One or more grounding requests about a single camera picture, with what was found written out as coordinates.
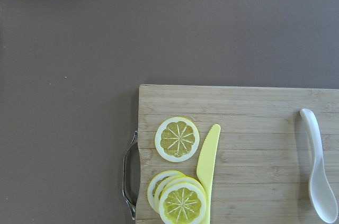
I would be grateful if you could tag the single lemon slice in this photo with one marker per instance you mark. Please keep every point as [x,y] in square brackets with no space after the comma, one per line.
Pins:
[177,139]

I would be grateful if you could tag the stacked lemon slice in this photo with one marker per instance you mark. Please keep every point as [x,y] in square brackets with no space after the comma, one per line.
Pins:
[155,180]
[182,203]
[167,182]

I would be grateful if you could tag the wooden cutting board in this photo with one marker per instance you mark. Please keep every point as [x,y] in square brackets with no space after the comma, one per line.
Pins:
[264,157]

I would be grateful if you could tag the front stacked lemon slice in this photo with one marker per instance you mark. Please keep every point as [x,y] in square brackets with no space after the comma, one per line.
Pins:
[182,203]

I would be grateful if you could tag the middle stacked lemon slice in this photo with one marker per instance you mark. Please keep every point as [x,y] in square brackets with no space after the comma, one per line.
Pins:
[167,182]

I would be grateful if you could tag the white spoon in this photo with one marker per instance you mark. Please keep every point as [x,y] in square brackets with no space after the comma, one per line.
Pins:
[320,191]

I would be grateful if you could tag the back stacked lemon slice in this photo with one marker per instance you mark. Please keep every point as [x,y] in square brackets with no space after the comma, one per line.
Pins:
[155,180]

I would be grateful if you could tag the yellow plastic knife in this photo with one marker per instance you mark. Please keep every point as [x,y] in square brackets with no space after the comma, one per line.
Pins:
[206,165]

